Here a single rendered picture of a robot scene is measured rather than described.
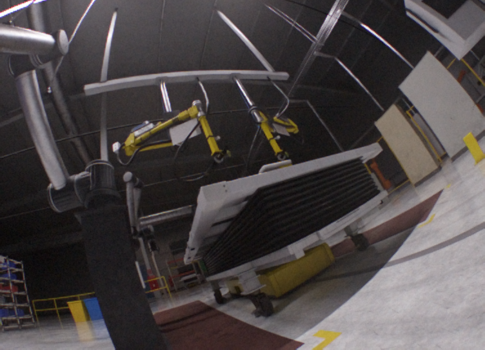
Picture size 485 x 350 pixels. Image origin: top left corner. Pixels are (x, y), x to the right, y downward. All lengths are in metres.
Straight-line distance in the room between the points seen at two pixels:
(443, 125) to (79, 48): 12.83
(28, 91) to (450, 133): 5.86
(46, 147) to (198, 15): 9.79
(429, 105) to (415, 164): 1.41
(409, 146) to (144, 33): 10.75
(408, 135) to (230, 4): 8.95
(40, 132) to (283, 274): 2.04
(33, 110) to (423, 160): 6.00
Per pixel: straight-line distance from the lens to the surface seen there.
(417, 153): 5.52
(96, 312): 7.20
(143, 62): 11.48
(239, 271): 1.55
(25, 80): 1.35
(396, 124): 5.63
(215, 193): 1.02
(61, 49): 1.26
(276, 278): 1.91
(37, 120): 1.34
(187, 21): 10.65
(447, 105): 5.21
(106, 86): 3.51
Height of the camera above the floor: 0.44
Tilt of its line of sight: 24 degrees up
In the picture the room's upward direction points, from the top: 25 degrees counter-clockwise
